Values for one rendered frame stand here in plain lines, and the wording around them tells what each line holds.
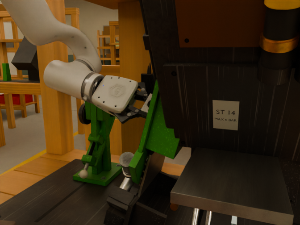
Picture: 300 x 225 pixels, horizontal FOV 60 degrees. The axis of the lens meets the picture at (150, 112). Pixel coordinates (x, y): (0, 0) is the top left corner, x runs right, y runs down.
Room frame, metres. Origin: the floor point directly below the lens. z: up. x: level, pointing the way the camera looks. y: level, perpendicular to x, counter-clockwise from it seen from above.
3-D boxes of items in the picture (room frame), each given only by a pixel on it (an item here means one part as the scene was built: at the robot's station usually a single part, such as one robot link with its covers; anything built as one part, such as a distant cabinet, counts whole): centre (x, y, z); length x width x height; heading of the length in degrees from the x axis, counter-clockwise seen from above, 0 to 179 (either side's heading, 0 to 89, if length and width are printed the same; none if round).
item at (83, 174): (0.79, 0.21, 0.96); 0.06 x 0.03 x 0.06; 159
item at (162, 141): (0.59, -0.04, 1.17); 0.13 x 0.12 x 0.20; 69
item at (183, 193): (0.50, -0.17, 1.11); 0.39 x 0.16 x 0.03; 159
